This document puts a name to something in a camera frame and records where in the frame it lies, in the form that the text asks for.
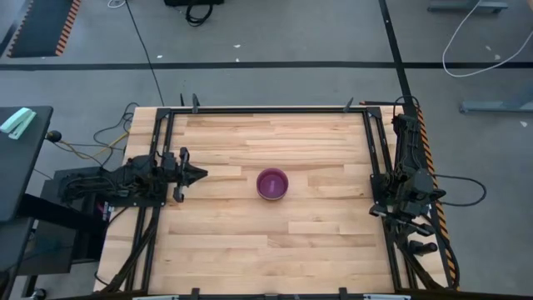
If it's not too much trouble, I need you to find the grey desk base bar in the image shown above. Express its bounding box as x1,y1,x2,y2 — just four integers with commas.
426,0,510,13

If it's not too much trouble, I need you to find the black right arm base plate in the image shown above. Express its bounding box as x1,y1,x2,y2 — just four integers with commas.
370,172,435,207

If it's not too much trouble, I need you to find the grey desk foot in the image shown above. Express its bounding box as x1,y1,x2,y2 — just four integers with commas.
459,81,533,114

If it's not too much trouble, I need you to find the mint green stapler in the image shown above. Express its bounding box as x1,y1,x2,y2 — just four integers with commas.
0,107,37,141

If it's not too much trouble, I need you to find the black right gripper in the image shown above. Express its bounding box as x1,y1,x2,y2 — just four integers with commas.
368,166,447,245

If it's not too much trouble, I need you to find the black mat with orange stripes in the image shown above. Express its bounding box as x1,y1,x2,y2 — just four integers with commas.
6,0,82,58

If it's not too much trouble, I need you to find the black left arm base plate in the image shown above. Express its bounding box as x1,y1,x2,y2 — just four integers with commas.
102,198,170,208

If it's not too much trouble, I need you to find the black clamp handle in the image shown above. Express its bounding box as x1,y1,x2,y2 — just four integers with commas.
408,239,440,257

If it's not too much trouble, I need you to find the black cable bundle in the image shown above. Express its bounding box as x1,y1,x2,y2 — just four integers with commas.
49,101,141,168

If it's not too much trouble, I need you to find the black equipment box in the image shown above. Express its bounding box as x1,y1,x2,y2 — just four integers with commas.
162,0,226,8

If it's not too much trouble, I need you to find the black side table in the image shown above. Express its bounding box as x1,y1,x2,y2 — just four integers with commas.
0,105,54,223

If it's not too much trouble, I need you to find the coiled black cable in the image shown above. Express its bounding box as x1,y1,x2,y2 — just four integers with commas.
184,2,215,28

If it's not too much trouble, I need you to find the purple plastic bowl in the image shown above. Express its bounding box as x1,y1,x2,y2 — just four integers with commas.
255,167,290,202

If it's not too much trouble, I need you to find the black metal table frame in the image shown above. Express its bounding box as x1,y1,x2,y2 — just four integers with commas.
93,100,459,295

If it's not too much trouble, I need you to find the long white floor cable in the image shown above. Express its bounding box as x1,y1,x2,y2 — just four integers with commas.
441,0,533,78

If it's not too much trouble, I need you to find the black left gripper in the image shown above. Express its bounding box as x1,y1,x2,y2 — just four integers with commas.
160,146,209,204

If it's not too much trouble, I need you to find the yellow cable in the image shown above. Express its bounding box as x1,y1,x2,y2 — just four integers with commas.
57,131,131,161

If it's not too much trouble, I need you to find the long black floor cable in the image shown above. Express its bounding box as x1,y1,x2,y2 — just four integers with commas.
123,0,167,108

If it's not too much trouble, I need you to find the black cabinet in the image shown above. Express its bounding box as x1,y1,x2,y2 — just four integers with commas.
18,166,120,277

